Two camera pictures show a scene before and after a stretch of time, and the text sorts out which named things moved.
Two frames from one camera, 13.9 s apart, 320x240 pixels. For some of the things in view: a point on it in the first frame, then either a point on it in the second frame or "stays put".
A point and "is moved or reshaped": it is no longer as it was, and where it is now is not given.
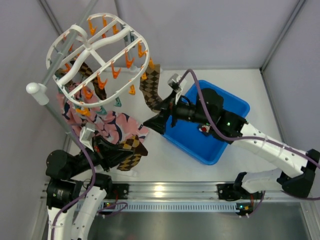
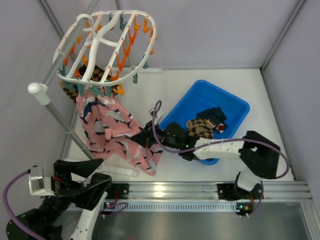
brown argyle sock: [149, 87] to [200, 127]
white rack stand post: [41, 92] stays put
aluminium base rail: [196, 192] stays put
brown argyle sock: [86, 71] to [72, 92]
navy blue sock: [204, 129] is moved or reshaped
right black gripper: [171, 111] to [146, 136]
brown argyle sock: [132, 143] to [201, 128]
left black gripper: [100, 152] to [58, 182]
